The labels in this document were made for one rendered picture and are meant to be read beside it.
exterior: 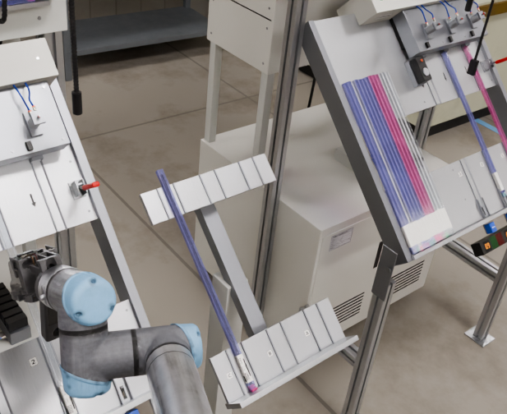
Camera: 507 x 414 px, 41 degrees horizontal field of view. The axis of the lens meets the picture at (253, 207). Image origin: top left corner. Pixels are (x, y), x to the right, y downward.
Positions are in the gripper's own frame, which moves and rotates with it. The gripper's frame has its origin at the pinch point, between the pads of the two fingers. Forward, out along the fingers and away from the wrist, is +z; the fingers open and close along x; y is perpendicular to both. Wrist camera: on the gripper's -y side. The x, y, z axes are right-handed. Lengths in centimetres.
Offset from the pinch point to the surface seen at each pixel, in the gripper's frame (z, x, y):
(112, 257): 0.8, -18.9, -1.9
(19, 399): -4.3, 8.0, -20.0
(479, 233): 66, -227, -71
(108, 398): -6.3, -7.8, -27.1
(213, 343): 9, -42, -34
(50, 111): 2.9, -15.2, 30.1
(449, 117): 125, -293, -26
